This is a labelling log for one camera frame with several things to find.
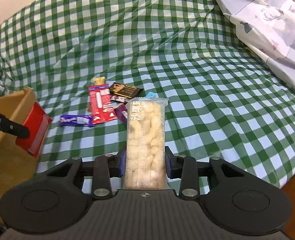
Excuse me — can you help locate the small red sachet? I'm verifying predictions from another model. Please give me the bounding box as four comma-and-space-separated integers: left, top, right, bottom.
16, 102, 52, 158

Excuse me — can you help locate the purple chocolate bar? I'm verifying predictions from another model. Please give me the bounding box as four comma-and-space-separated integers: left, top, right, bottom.
59, 114, 94, 127

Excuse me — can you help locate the long red snack pack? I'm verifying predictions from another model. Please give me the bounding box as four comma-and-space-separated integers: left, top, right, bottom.
88, 84, 118, 125

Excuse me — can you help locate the clear pack of yellow puffs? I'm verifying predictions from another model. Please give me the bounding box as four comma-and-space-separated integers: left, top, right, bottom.
124, 98, 168, 190

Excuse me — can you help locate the yellow chocolate bar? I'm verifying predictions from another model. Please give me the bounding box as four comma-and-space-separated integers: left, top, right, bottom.
92, 76, 105, 86

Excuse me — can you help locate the purple silver snack tube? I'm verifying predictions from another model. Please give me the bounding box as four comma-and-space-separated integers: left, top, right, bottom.
114, 103, 127, 125

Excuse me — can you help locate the brown cardboard box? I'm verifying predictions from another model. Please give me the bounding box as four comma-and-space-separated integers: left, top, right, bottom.
0, 86, 42, 224

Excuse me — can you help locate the green white checkered cloth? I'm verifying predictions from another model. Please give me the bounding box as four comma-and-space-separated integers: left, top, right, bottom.
0, 0, 295, 187

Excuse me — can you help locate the red black small bar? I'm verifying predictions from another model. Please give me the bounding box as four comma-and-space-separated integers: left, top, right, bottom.
110, 95, 130, 104

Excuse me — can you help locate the black gold chocolate packet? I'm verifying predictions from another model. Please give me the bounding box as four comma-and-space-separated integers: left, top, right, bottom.
109, 82, 143, 99

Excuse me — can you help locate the blue stick packet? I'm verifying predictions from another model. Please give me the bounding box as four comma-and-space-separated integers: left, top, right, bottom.
145, 92, 158, 98

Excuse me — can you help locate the white patterned sheet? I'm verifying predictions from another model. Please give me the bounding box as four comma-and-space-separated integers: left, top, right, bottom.
216, 0, 295, 89

